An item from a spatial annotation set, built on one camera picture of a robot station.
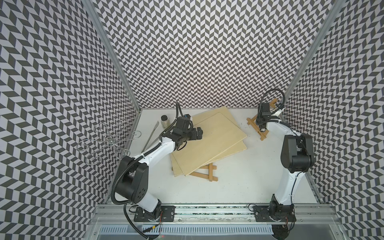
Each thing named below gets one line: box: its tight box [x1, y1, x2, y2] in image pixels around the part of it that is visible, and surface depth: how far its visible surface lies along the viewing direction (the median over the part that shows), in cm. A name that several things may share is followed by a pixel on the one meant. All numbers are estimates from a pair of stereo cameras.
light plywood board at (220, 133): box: [172, 112, 248, 176], surface depth 86 cm
